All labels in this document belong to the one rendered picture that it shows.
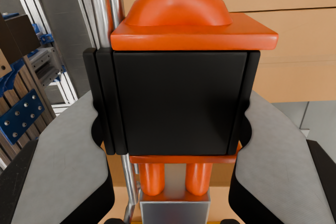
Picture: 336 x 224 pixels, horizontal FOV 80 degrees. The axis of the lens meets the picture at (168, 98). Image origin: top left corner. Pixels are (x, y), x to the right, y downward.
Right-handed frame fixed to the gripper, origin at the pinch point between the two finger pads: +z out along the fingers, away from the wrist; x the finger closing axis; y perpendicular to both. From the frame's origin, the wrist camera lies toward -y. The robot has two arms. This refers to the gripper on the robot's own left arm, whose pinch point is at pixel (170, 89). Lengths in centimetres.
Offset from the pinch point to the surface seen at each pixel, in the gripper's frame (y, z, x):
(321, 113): 92, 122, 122
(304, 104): 84, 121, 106
